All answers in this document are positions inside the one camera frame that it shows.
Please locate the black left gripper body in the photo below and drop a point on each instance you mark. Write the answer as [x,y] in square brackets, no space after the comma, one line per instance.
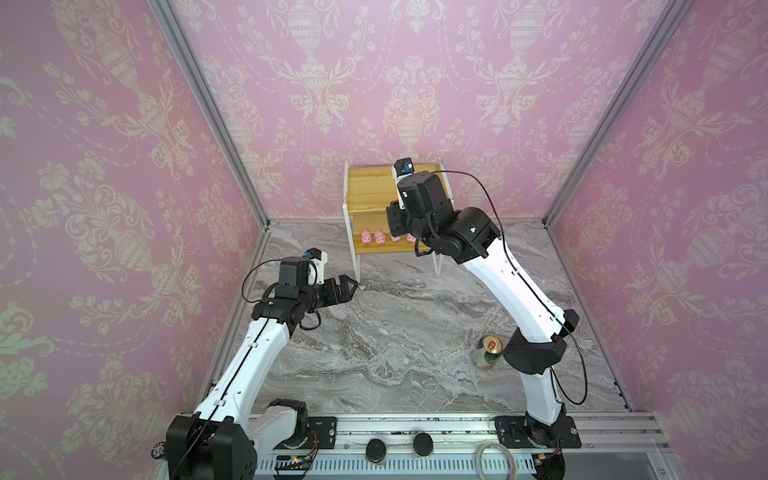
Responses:
[314,296]

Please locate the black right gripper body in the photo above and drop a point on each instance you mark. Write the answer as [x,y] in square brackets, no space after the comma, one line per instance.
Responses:
[404,223]

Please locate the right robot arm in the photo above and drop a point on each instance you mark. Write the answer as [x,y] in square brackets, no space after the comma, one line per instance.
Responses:
[538,342]

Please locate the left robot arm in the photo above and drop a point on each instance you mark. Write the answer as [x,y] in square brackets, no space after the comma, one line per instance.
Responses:
[220,440]

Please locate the green can gold lid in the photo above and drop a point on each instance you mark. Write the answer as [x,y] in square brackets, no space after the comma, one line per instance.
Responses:
[487,351]

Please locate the black round knob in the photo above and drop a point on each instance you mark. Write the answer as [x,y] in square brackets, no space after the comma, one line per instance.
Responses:
[375,451]
[423,445]

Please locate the purple drink bottle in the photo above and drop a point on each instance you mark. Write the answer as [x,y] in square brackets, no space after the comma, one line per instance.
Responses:
[159,451]

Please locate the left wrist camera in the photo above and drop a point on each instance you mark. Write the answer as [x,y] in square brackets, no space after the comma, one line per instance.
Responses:
[317,262]

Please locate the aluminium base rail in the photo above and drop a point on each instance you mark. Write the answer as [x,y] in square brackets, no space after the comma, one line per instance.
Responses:
[346,434]

